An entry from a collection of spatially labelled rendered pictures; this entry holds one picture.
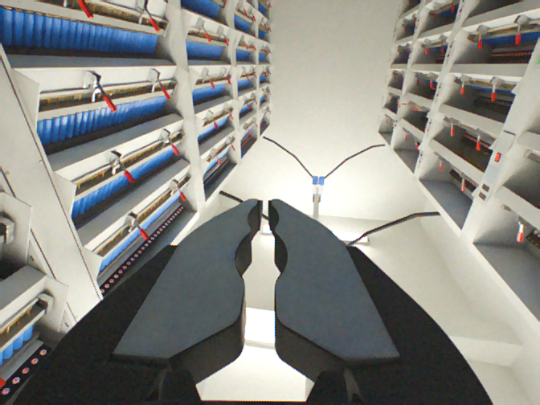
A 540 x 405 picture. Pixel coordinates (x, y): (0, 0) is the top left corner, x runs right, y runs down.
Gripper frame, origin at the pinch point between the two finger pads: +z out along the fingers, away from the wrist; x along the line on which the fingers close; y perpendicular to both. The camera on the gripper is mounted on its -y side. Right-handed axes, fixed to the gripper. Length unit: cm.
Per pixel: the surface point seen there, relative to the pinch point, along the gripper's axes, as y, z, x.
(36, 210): 21, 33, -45
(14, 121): 5, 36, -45
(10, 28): -10, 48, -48
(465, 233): 62, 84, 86
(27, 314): 41, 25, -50
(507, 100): 13, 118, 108
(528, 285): 62, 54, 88
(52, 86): 0, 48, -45
